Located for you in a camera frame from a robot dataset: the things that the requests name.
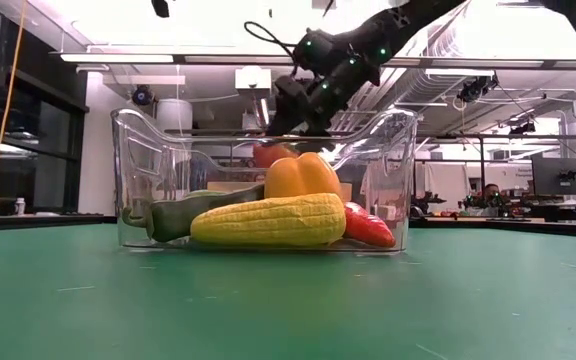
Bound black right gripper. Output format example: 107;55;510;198
266;52;382;153

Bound orange-red bell pepper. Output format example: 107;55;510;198
252;143;300;169

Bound yellow bell pepper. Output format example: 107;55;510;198
263;151;344;200

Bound yellow corn cob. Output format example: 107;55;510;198
189;192;348;248

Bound red chili pepper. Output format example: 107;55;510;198
342;201;398;249

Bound long ceiling light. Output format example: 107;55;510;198
60;52;175;64

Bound white ceiling box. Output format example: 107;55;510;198
234;66;273;91

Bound silver ceiling ducts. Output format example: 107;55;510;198
350;67;409;132

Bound white cylinder tank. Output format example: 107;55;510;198
156;98;194;134

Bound clear plastic bin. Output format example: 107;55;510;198
109;106;422;255

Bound person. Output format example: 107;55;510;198
481;183;503;204

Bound dark computer monitor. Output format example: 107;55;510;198
531;157;576;197

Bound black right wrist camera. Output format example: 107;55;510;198
273;74;313;109

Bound black ceiling camera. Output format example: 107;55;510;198
132;83;155;107
456;74;500;105
508;118;538;136

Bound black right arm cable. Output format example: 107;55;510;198
243;20;300;59

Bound black table frame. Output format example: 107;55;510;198
0;213;576;240

